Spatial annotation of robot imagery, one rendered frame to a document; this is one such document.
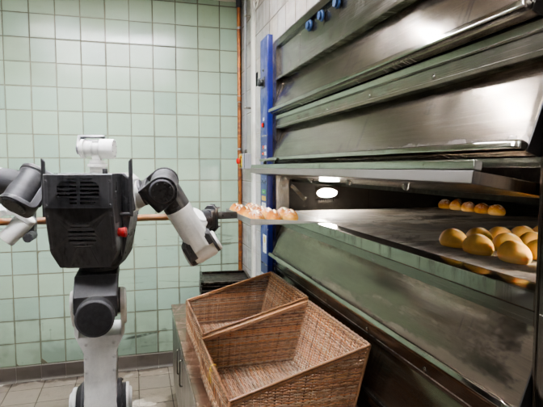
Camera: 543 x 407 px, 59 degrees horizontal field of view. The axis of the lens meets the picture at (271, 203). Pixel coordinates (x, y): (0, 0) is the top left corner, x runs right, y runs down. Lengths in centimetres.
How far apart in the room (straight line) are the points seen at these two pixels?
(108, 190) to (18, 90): 213
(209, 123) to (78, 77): 90
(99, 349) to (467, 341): 115
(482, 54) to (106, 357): 143
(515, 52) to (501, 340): 60
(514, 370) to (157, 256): 273
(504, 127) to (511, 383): 52
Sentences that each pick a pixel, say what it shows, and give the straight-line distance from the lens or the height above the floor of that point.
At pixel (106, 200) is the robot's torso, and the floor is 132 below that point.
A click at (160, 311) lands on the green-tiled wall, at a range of 360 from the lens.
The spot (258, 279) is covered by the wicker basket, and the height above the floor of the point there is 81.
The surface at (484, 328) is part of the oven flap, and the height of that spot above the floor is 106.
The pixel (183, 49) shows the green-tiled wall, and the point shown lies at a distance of 356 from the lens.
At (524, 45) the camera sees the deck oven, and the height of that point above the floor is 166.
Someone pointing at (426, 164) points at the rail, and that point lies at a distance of 108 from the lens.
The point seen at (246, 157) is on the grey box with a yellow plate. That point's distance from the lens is 317.
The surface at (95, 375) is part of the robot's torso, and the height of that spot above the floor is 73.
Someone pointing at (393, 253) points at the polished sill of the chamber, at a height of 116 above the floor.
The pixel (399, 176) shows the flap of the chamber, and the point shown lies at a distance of 116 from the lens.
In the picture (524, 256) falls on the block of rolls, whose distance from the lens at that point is 134.
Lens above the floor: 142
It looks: 4 degrees down
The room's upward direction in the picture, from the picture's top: straight up
